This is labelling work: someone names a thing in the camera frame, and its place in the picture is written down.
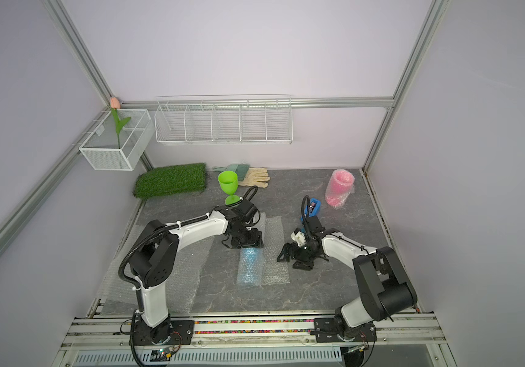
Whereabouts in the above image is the long white wire shelf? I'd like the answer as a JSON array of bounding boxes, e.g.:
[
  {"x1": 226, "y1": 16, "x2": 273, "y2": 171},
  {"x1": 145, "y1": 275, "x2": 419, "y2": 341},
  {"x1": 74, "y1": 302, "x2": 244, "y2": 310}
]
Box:
[{"x1": 155, "y1": 94, "x2": 294, "y2": 145}]

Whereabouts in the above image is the green plastic wine glass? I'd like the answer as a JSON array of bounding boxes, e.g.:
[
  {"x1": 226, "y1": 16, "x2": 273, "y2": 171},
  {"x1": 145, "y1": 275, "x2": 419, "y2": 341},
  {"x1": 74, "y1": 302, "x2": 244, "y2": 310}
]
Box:
[{"x1": 217, "y1": 171, "x2": 240, "y2": 206}]

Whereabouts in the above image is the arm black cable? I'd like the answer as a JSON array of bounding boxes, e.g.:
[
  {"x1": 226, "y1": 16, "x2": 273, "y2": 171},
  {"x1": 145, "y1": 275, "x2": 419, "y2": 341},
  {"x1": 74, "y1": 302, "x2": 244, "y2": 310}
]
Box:
[
  {"x1": 301, "y1": 195, "x2": 378, "y2": 258},
  {"x1": 117, "y1": 185, "x2": 259, "y2": 287}
]

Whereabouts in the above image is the green artificial grass mat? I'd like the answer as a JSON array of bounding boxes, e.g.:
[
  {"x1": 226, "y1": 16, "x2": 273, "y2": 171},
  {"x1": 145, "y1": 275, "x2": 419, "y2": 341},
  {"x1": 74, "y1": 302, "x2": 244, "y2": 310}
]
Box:
[{"x1": 132, "y1": 163, "x2": 207, "y2": 200}]

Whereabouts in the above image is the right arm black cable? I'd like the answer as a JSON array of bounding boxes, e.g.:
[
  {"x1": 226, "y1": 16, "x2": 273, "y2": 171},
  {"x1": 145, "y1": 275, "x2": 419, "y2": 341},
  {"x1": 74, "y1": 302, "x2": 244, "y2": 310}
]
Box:
[{"x1": 301, "y1": 195, "x2": 378, "y2": 258}]

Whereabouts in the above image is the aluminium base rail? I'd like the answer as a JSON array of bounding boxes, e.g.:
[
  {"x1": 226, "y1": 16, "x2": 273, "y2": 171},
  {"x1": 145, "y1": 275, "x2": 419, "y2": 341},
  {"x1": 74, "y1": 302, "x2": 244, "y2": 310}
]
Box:
[{"x1": 53, "y1": 311, "x2": 456, "y2": 366}]

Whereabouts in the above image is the beige cloth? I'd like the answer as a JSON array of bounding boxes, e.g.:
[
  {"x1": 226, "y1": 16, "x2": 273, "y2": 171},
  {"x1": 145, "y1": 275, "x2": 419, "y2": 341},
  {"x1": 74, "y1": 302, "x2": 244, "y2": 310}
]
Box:
[{"x1": 238, "y1": 168, "x2": 270, "y2": 188}]

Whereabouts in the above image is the small white wire basket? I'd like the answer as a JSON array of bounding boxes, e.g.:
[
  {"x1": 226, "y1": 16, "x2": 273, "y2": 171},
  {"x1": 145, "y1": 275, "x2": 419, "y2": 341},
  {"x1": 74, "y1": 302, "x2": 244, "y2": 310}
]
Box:
[{"x1": 79, "y1": 109, "x2": 155, "y2": 171}]

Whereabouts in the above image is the pink plastic wine glass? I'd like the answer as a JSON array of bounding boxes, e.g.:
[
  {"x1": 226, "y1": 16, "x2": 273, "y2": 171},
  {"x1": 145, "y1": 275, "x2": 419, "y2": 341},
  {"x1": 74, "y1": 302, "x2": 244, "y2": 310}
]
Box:
[{"x1": 325, "y1": 169, "x2": 356, "y2": 209}]

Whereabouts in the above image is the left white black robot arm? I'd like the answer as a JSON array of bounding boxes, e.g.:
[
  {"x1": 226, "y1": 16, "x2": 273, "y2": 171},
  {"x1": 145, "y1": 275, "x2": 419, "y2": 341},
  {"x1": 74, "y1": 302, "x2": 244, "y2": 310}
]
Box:
[{"x1": 117, "y1": 199, "x2": 263, "y2": 345}]

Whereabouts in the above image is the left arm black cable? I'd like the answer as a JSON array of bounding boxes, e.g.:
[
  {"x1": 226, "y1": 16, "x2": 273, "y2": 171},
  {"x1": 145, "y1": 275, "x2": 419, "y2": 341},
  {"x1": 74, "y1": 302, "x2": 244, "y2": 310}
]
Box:
[{"x1": 117, "y1": 185, "x2": 259, "y2": 287}]

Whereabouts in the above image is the bubble wrap sheet stack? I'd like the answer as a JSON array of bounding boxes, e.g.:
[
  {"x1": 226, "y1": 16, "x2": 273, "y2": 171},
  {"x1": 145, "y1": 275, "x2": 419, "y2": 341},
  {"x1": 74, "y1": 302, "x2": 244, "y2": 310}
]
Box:
[{"x1": 97, "y1": 225, "x2": 214, "y2": 317}]

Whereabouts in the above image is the blue plastic wine glass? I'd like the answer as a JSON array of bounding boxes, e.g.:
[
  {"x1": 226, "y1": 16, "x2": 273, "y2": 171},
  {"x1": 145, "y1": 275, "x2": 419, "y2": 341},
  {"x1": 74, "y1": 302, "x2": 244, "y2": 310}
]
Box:
[{"x1": 236, "y1": 248, "x2": 265, "y2": 287}]

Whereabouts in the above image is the artificial pink tulip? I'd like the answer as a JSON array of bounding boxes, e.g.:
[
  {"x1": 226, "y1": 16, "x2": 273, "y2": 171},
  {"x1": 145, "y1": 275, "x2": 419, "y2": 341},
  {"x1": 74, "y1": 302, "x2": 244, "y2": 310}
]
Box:
[{"x1": 109, "y1": 97, "x2": 131, "y2": 148}]

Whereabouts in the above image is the blue tape dispenser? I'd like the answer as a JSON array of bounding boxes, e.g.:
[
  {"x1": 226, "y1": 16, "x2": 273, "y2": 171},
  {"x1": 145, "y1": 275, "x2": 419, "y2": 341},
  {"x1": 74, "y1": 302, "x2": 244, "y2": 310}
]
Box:
[{"x1": 301, "y1": 198, "x2": 321, "y2": 217}]

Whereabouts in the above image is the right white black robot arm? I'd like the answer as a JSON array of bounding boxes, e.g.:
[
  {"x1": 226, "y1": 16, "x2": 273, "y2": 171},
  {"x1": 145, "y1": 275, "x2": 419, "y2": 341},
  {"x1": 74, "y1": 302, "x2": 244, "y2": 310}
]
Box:
[{"x1": 277, "y1": 217, "x2": 418, "y2": 342}]

